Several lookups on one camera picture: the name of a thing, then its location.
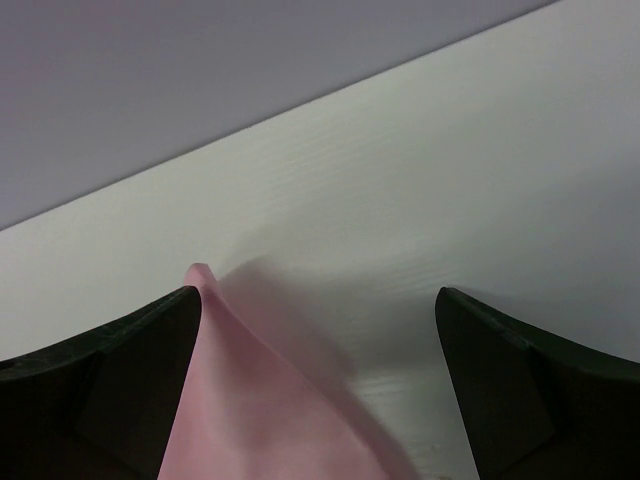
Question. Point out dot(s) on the pink t shirt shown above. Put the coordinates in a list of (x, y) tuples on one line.
[(267, 396)]

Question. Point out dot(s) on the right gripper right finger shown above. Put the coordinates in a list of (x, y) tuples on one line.
[(536, 405)]

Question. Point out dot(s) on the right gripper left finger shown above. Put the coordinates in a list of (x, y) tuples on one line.
[(101, 404)]

